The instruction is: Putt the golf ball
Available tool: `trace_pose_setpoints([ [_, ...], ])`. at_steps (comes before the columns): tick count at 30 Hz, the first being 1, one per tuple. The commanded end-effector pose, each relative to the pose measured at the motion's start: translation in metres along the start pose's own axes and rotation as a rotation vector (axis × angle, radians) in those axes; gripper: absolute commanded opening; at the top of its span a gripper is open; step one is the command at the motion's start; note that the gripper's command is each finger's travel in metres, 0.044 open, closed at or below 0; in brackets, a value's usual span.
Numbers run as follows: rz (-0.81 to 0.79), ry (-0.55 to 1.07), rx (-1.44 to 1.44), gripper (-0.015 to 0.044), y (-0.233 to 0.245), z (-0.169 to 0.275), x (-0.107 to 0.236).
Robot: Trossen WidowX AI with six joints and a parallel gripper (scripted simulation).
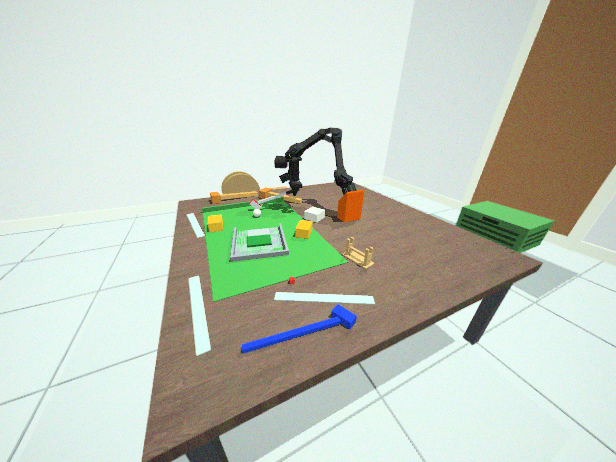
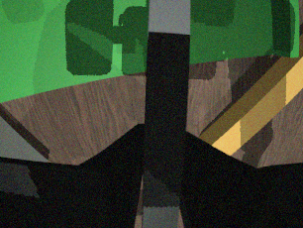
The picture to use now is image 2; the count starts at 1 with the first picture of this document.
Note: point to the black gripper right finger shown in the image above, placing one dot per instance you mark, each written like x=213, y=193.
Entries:
x=219, y=191

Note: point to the white cube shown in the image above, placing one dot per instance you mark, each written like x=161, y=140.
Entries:
x=12, y=146

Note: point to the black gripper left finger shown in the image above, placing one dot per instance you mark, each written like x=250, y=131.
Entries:
x=102, y=192

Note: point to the green rectangular mat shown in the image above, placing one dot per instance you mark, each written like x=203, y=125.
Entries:
x=47, y=44

